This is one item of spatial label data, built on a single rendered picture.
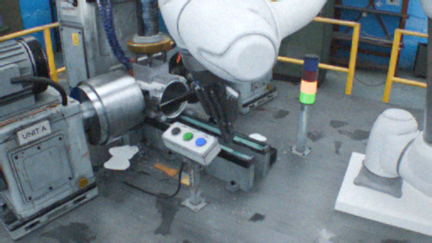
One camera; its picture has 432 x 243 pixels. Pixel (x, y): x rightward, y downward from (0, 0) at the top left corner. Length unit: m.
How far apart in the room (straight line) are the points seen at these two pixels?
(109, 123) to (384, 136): 0.92
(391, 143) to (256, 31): 0.80
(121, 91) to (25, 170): 0.43
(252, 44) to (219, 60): 0.05
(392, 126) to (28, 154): 1.12
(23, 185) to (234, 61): 0.80
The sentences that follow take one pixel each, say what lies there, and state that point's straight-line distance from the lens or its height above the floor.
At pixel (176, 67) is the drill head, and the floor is 1.08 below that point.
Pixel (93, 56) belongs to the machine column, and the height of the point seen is 1.18.
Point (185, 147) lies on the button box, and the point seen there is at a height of 1.05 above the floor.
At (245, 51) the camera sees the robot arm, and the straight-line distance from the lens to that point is 0.44.
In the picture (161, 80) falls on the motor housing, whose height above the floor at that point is 1.10.
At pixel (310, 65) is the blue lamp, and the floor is 1.19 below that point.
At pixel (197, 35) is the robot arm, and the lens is 0.48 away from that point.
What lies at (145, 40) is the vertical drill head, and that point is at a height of 1.25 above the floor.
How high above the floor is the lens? 1.55
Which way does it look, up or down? 26 degrees down
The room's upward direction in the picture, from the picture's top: straight up
